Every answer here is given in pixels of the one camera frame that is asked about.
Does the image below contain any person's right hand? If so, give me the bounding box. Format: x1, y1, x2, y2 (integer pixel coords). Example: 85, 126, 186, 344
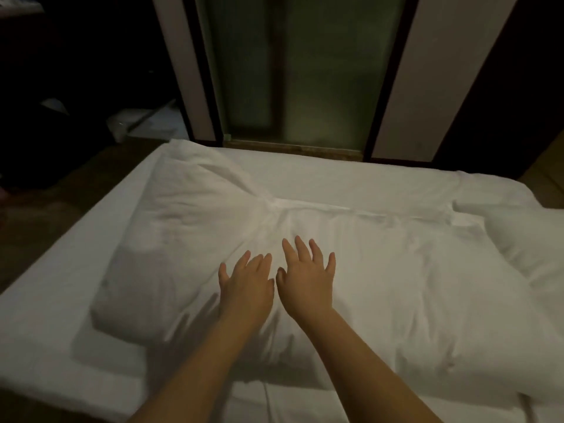
275, 235, 338, 323

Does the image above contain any white bed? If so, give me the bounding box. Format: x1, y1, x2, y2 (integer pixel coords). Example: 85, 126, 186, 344
0, 140, 564, 423

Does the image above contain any person's left forearm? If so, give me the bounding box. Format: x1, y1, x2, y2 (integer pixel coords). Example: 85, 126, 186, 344
132, 313, 266, 423

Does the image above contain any person's right forearm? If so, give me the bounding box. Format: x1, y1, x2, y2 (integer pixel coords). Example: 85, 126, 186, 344
304, 308, 442, 423

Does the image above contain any dark wooden wall panel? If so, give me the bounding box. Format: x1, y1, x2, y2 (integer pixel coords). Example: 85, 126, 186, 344
432, 0, 564, 182

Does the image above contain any white floor cloth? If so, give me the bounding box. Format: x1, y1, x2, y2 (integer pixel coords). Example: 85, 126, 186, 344
106, 101, 190, 142

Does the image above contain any tan padded headboard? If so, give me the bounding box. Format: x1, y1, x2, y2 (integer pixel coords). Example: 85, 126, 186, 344
520, 132, 564, 208

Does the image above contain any white pillow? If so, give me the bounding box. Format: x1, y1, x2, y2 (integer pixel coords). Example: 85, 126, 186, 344
480, 202, 564, 305

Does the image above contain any white duvet cover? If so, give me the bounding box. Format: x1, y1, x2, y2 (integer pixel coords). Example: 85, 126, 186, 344
88, 139, 564, 406

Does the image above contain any person's left hand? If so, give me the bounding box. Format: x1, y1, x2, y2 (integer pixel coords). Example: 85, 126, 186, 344
217, 251, 276, 327

